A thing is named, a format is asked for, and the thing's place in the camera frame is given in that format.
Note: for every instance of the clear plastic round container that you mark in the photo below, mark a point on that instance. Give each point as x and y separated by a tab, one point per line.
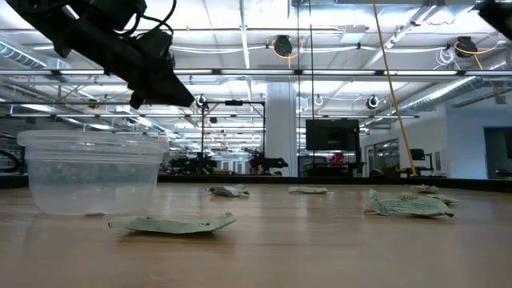
92	176

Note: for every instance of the long green packet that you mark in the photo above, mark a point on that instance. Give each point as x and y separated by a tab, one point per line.
172	225

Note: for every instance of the small green packet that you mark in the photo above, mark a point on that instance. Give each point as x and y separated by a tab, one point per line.
444	198
425	189
308	190

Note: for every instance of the large printed green packet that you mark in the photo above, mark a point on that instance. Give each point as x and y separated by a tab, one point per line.
408	206

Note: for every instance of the black background robot arm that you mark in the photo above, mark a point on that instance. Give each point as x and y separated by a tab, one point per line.
192	165
266	162

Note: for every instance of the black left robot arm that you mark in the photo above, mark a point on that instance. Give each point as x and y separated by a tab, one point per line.
80	28

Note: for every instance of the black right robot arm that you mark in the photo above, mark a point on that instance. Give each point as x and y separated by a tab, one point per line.
498	14

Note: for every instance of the small black ceiling reel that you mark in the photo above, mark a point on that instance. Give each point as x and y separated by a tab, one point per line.
372	102
200	101

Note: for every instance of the white building column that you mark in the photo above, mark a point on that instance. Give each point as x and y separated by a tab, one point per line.
281	132

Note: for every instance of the black monitor screen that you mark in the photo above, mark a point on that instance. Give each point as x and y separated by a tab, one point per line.
332	135

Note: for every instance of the red background object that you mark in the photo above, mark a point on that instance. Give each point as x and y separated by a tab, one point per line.
338	158

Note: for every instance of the black metal station frame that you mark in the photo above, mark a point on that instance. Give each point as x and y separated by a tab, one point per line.
203	132

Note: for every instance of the black table edge rail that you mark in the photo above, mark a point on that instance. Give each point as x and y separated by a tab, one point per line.
280	180

